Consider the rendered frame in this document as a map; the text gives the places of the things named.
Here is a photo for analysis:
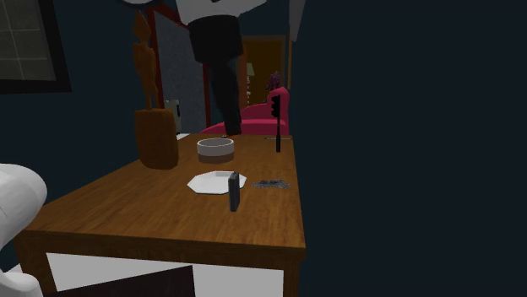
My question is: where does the wooden table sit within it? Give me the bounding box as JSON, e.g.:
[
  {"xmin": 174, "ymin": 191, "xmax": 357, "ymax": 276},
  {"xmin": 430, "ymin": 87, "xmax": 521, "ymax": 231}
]
[{"xmin": 14, "ymin": 132, "xmax": 307, "ymax": 297}]

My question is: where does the white and brown bowl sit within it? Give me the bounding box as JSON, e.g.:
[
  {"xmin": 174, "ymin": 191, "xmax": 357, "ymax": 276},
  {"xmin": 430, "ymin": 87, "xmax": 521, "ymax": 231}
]
[{"xmin": 196, "ymin": 137, "xmax": 236, "ymax": 165}]

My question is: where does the brown wooden figure statue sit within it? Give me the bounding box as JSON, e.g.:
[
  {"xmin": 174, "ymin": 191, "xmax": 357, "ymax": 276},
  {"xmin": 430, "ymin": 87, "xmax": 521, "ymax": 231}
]
[{"xmin": 132, "ymin": 9, "xmax": 181, "ymax": 171}]

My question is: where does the grey flat tangled heap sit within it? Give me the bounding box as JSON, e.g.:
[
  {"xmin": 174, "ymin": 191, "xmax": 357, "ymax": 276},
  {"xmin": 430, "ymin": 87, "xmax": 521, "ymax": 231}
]
[{"xmin": 250, "ymin": 177, "xmax": 292, "ymax": 191}]

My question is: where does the dark framed window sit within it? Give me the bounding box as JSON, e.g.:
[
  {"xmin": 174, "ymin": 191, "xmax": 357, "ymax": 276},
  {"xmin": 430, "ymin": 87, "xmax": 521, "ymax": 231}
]
[{"xmin": 0, "ymin": 0, "xmax": 73, "ymax": 95}]

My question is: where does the dark grey upright box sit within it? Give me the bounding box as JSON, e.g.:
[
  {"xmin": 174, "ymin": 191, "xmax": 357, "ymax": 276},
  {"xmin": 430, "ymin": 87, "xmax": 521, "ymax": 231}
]
[{"xmin": 227, "ymin": 171, "xmax": 242, "ymax": 213}]

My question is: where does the small white appliance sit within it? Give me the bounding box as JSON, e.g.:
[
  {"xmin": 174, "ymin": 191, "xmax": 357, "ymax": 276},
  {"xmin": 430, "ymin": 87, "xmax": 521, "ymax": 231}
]
[{"xmin": 164, "ymin": 99, "xmax": 183, "ymax": 135}]

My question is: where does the purple plant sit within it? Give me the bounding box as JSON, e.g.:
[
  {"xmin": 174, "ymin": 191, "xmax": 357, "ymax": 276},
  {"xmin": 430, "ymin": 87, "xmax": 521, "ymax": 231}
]
[{"xmin": 265, "ymin": 71, "xmax": 284, "ymax": 92}]

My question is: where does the white octagonal plate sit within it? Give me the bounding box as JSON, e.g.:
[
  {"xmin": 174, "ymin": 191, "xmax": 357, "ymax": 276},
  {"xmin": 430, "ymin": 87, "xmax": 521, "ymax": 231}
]
[{"xmin": 187, "ymin": 170, "xmax": 248, "ymax": 196}]

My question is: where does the black upright tool on rod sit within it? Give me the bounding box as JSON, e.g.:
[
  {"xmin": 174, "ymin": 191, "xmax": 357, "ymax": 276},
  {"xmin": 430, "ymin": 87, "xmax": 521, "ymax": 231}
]
[{"xmin": 270, "ymin": 94, "xmax": 283, "ymax": 154}]

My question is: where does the brown door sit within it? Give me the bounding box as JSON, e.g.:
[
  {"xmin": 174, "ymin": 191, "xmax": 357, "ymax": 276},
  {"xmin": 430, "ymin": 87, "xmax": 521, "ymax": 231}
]
[{"xmin": 242, "ymin": 34, "xmax": 288, "ymax": 109}]

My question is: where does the red armchair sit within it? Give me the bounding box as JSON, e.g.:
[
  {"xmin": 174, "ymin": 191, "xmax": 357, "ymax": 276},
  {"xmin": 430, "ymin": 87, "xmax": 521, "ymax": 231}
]
[{"xmin": 198, "ymin": 86, "xmax": 291, "ymax": 137}]

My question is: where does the red framed mirror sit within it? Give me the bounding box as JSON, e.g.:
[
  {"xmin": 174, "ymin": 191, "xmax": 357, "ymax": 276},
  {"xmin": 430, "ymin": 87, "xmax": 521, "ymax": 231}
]
[{"xmin": 145, "ymin": 0, "xmax": 214, "ymax": 129}]

